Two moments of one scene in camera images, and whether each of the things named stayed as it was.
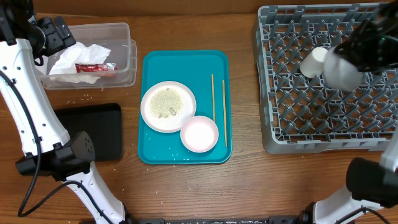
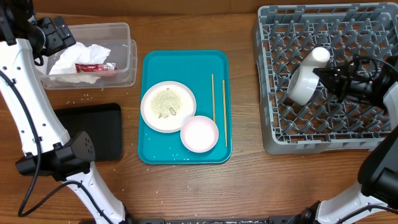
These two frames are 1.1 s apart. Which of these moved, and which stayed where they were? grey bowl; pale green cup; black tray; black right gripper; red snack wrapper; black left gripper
Moved: grey bowl; black right gripper
Stayed: red snack wrapper; pale green cup; black left gripper; black tray
